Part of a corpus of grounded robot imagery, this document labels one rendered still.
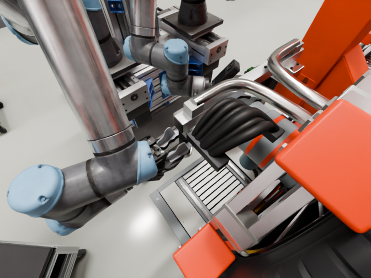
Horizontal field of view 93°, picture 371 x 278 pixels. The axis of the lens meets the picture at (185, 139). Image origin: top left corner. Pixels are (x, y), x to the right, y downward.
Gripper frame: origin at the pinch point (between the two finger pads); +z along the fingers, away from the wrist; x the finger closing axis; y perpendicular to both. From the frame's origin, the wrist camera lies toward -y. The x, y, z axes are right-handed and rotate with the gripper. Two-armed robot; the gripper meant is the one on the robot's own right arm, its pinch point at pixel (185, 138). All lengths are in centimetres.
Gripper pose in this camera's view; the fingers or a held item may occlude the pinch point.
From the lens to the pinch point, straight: 50.7
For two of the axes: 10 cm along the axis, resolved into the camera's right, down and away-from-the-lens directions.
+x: -6.3, -6.7, 4.0
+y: 0.0, -5.1, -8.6
